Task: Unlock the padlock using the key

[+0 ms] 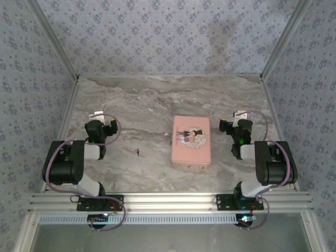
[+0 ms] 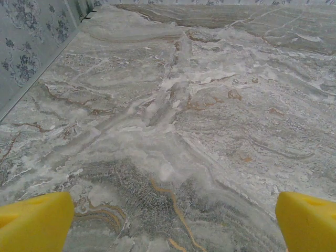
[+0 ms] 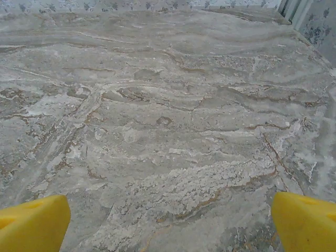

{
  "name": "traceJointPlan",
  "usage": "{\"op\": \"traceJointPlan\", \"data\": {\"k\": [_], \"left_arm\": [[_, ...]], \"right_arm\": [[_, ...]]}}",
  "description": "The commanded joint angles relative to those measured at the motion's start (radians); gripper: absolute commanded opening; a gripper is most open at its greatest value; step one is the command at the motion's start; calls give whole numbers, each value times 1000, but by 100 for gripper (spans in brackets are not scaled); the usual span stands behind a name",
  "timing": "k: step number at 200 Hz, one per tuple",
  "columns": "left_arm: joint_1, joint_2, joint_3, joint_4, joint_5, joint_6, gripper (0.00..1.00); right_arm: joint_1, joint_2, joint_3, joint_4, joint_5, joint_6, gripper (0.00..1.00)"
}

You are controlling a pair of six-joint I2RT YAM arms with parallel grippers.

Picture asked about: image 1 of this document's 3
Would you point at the aluminium frame post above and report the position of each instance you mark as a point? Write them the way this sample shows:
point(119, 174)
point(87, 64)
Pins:
point(285, 39)
point(313, 233)
point(55, 39)
point(26, 233)

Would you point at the black controller board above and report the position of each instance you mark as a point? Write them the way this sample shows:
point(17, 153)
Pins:
point(245, 220)
point(98, 219)

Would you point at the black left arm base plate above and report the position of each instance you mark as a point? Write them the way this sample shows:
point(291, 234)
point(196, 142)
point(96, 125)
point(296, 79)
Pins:
point(115, 202)

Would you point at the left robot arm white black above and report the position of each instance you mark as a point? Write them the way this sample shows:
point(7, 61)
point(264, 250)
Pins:
point(63, 168)

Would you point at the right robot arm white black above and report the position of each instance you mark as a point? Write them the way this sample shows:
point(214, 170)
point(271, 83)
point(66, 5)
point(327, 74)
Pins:
point(275, 170)

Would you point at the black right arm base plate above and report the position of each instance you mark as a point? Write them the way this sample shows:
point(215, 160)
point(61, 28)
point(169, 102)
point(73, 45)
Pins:
point(223, 202)

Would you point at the pink tin box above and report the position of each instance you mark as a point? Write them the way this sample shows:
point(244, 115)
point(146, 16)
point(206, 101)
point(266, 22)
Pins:
point(191, 141)

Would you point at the aluminium cross rail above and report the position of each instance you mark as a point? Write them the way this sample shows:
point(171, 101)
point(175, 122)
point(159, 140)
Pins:
point(168, 202)

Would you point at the aluminium lower frame post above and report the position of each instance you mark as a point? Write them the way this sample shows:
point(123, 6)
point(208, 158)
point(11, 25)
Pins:
point(26, 233)
point(313, 233)

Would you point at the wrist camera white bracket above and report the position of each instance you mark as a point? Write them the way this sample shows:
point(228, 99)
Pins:
point(241, 114)
point(96, 115)

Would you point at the aluminium table end rail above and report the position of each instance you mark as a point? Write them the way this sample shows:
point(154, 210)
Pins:
point(170, 75)

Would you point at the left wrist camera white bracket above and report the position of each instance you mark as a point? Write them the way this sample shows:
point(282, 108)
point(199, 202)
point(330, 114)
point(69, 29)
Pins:
point(96, 115)

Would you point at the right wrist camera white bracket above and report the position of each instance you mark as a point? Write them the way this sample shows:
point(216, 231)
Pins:
point(241, 114)

